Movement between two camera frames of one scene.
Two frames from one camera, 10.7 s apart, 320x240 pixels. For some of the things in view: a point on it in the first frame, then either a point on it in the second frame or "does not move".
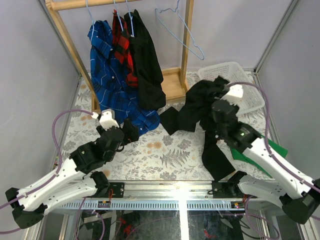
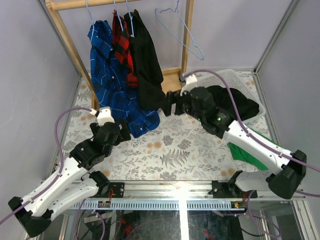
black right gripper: [212, 113] -> [171, 97]
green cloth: [239, 155] does not move
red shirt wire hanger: [118, 16] does not move
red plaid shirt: [121, 43] does not move
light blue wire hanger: [186, 26] does not move
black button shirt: [196, 99] -> [245, 108]
